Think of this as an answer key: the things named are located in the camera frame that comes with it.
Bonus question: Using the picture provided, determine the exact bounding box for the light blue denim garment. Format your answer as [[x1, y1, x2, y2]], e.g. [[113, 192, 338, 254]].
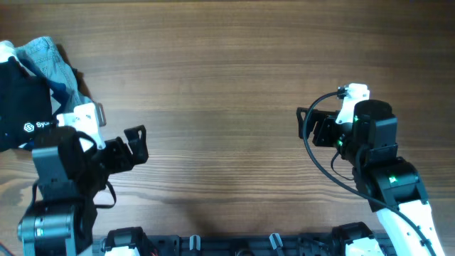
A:
[[14, 36, 92, 116]]

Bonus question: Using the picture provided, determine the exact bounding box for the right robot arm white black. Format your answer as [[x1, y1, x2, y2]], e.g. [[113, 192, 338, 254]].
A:
[[296, 101, 444, 255]]

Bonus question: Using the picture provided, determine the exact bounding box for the navy blue folded garment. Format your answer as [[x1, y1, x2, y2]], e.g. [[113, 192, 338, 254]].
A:
[[19, 58, 74, 116]]

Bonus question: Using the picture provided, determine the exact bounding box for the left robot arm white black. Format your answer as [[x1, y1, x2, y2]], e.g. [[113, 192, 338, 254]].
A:
[[17, 125, 149, 255]]

